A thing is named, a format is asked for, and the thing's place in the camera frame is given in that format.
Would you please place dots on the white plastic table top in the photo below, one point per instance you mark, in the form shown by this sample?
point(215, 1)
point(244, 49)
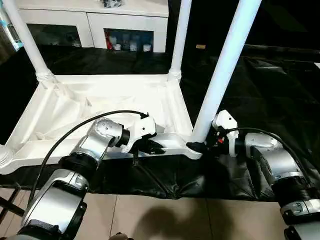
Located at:
point(105, 92)

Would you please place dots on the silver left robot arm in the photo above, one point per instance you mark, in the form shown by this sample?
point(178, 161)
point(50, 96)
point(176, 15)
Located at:
point(102, 132)

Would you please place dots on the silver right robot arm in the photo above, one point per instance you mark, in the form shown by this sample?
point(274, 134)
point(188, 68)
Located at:
point(272, 157)

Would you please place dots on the black glossy mat cloth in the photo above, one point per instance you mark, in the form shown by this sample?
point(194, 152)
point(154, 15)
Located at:
point(275, 100)

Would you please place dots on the small tan box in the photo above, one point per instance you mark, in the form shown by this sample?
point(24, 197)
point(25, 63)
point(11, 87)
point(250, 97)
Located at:
point(201, 46)

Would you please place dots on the white jar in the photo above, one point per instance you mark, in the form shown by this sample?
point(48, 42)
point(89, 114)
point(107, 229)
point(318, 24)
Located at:
point(147, 47)

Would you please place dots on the red bottle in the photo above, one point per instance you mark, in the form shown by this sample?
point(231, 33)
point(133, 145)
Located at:
point(109, 42)

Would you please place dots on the black monitor bar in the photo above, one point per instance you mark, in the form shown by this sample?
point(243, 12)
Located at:
point(282, 48)

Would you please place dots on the white flat board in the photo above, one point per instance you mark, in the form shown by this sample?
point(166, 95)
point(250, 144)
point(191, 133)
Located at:
point(318, 65)

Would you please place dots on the white glass door cabinet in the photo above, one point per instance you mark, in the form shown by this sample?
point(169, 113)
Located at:
point(95, 17)

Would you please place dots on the dark patterned bundle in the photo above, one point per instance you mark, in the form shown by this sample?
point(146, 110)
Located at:
point(112, 3)

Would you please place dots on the grey curtain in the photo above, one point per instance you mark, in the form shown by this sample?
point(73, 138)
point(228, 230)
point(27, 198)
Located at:
point(6, 42)

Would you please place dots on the blue white patterned panel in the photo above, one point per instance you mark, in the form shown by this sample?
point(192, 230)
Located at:
point(11, 27)

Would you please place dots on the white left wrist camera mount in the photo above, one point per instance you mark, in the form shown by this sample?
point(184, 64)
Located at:
point(143, 127)

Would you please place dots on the black folding table frame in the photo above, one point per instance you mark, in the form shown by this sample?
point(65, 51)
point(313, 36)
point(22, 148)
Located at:
point(11, 205)

